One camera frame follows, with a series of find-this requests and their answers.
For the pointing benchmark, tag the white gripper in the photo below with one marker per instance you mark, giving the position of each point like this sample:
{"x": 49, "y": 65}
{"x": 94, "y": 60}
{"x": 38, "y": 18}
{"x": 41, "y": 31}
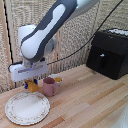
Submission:
{"x": 28, "y": 70}

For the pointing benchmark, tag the yellow block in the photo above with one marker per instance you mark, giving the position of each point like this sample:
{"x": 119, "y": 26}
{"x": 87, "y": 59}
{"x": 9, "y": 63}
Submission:
{"x": 33, "y": 87}

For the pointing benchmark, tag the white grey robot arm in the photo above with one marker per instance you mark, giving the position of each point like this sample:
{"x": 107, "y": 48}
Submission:
{"x": 46, "y": 30}

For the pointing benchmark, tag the white floral rim plate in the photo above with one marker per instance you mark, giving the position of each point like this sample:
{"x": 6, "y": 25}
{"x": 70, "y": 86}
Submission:
{"x": 27, "y": 107}

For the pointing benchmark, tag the white object atop black box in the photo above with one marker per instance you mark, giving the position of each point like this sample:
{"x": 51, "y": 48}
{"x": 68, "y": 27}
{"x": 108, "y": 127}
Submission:
{"x": 119, "y": 32}

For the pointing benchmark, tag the pink cup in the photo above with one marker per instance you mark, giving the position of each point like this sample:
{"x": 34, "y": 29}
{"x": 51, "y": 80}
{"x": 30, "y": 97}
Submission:
{"x": 49, "y": 87}

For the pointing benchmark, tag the small bowl with yellow food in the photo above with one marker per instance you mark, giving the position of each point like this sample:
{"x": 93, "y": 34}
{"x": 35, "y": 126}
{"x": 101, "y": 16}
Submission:
{"x": 58, "y": 79}

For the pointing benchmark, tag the black box appliance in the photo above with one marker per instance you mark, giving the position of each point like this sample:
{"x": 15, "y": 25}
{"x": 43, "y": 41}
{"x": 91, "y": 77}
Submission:
{"x": 108, "y": 55}

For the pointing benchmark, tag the wooden frame post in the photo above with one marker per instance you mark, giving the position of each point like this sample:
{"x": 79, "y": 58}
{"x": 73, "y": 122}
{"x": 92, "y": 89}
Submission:
{"x": 4, "y": 40}

